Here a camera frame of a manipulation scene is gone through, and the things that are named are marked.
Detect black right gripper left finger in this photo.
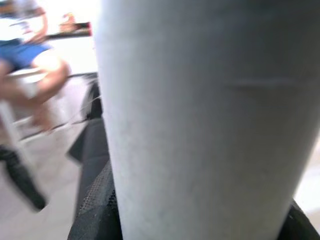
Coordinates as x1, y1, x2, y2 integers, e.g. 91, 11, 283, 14
67, 159, 124, 240

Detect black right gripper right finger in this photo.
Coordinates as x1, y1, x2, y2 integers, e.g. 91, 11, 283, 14
279, 199, 320, 240

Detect white plastic table leg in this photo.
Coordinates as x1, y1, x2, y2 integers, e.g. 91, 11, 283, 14
93, 0, 320, 240

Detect white plastic chair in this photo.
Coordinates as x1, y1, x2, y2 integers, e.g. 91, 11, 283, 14
0, 67, 66, 166

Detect seated person blue shorts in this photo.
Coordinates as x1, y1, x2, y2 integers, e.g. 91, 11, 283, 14
0, 0, 71, 212

